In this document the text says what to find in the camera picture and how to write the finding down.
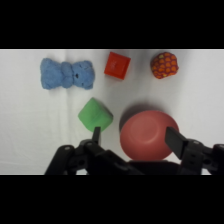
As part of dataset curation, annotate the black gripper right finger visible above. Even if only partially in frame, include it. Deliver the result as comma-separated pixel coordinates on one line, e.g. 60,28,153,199
164,125,205,168

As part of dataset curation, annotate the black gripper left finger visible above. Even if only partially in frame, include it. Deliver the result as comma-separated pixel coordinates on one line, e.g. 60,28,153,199
79,126,130,168

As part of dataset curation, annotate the red ball with orange spots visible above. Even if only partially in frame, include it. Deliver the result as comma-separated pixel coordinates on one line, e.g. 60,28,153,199
150,51,180,80

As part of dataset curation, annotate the pink bowl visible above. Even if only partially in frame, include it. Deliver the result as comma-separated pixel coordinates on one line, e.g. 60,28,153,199
119,110,180,162

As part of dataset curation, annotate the green foam block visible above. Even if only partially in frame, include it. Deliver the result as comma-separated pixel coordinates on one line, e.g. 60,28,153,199
77,97,114,133

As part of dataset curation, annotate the blue plush teddy bear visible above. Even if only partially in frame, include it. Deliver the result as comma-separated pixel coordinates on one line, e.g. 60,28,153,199
40,57,95,91

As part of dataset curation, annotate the red cube block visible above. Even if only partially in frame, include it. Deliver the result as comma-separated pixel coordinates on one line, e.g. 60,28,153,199
103,51,132,81

